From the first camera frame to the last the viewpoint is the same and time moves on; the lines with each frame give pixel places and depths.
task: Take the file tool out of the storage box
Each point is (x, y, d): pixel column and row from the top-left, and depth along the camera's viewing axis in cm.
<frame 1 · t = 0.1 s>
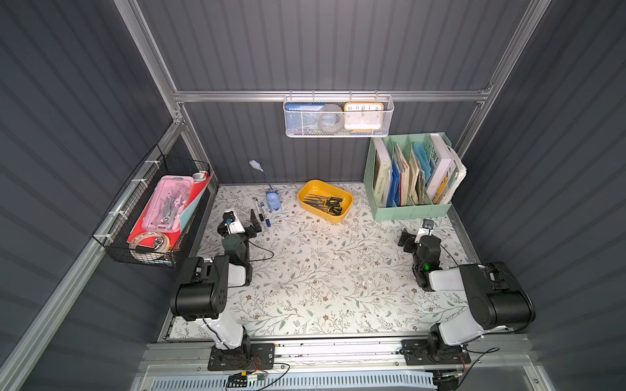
left hand: (237, 213, 88), fingers open
right hand: (424, 231, 92), fingers open
yellow storage tray: (323, 188, 117), point 4 cm above the table
green file organizer: (409, 176, 97), point 21 cm above the table
black marker pen: (261, 215, 110), on the table
blue marker pen: (267, 221, 109), on the table
white book in organizer: (443, 171, 99), point 21 cm above the table
file tools in tray: (328, 204, 112), point 3 cm above the table

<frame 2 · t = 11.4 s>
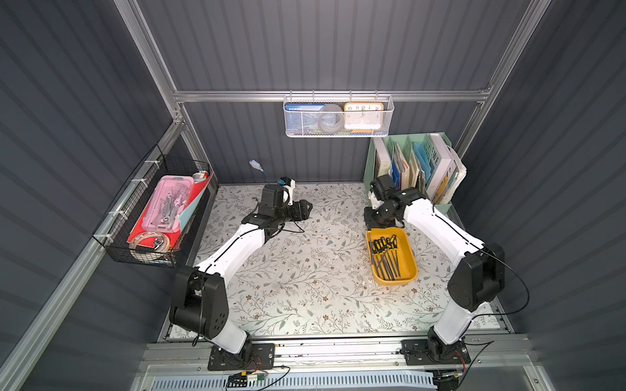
left hand: (302, 204, 85), fingers open
right hand: (374, 220, 87), fingers closed
yellow storage tray: (407, 261, 94), point 2 cm above the table
file tools in tray: (385, 253, 98), on the table
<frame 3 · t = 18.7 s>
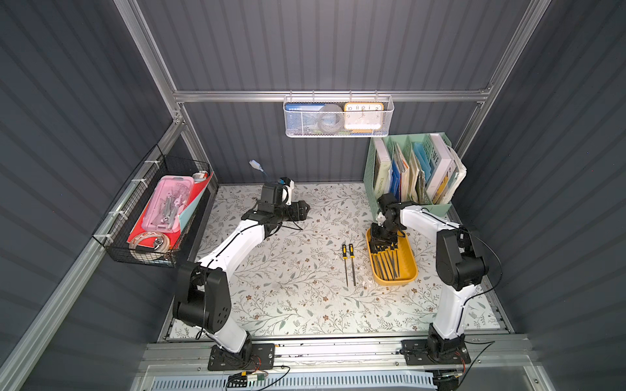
left hand: (298, 205, 87), fingers open
right hand: (378, 240, 96), fingers open
file tool: (352, 257, 98), on the table
file tool 2: (345, 257, 98), on the table
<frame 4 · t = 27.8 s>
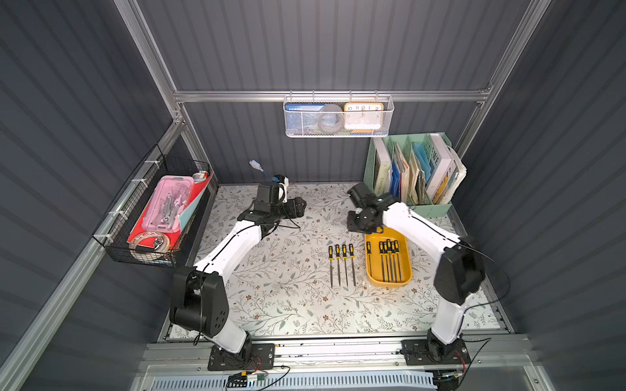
left hand: (294, 202, 86), fingers open
right hand: (357, 224, 89), fingers open
file tool 3: (338, 257, 97), on the table
file tool 4: (331, 259, 96), on the table
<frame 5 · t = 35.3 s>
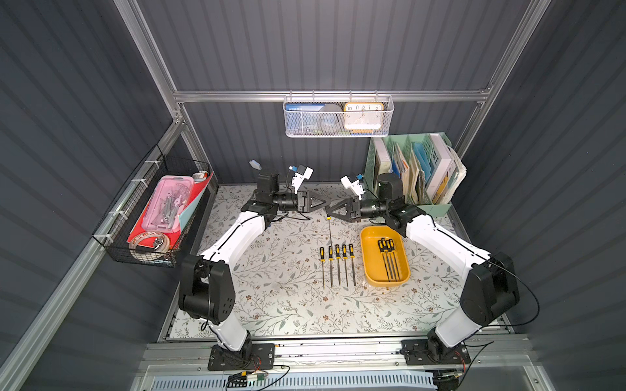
left hand: (324, 205, 73), fingers open
right hand: (335, 212, 72), fingers closed
yellow storage tray: (373, 259, 98), on the table
file tools in tray: (387, 249, 98), on the table
file tool 5: (323, 261, 96), on the table
